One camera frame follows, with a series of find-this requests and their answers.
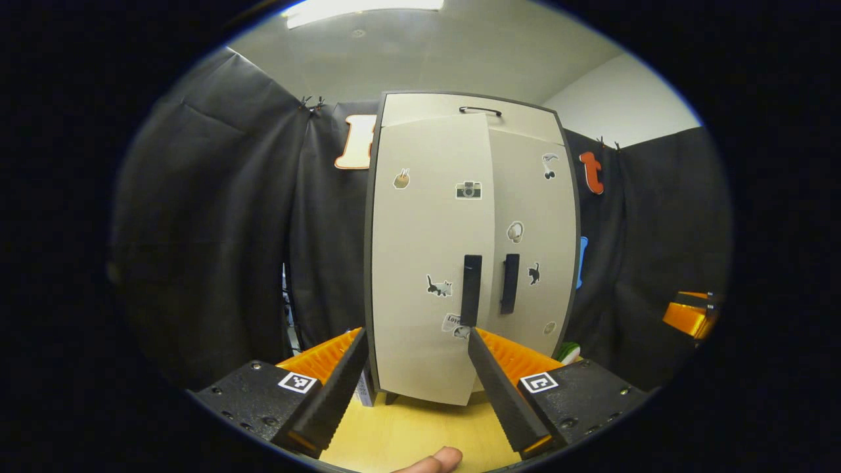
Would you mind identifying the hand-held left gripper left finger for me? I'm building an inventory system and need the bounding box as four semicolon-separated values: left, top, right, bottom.
187;327;370;459

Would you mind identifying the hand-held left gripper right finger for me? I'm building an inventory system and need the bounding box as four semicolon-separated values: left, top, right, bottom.
468;327;651;461

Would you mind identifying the grey white cabinet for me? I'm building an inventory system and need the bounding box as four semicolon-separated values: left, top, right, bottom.
363;90;583;408

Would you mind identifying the white camera sticker cabinet door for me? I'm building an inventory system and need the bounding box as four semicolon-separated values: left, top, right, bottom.
371;113;497;407

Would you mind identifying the white headphone sticker cabinet door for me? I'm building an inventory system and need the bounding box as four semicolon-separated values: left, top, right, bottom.
473;128;580;394

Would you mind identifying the white cabinet drawer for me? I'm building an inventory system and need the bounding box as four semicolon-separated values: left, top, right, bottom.
380;92;566;146

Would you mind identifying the small white box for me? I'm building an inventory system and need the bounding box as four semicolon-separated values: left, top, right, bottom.
353;368;376;408

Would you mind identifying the ceiling light panel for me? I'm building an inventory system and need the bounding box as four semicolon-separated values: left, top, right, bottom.
283;0;446;28

